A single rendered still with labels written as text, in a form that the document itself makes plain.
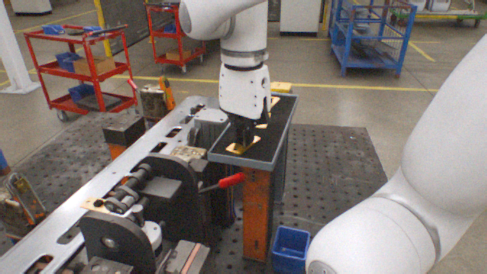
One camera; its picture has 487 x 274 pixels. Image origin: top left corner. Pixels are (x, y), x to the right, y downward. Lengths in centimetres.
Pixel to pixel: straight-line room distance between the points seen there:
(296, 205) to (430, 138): 93
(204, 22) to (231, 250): 76
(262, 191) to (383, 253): 48
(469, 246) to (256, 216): 171
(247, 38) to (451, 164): 36
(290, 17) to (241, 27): 661
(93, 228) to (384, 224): 40
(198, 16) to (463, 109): 35
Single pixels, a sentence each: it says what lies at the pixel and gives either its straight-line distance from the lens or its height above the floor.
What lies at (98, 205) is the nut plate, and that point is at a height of 101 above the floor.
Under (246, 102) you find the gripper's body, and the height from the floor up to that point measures 127.
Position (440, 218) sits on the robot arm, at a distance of 48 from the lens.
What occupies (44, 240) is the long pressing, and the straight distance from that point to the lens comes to 81.
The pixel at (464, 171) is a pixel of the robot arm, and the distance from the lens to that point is 35.
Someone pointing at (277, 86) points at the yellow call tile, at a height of 116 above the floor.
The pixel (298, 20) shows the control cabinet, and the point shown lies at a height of 32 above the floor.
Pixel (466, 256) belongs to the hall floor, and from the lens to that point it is 234.
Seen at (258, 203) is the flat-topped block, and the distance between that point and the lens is 87.
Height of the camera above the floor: 151
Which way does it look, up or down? 30 degrees down
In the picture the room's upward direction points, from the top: straight up
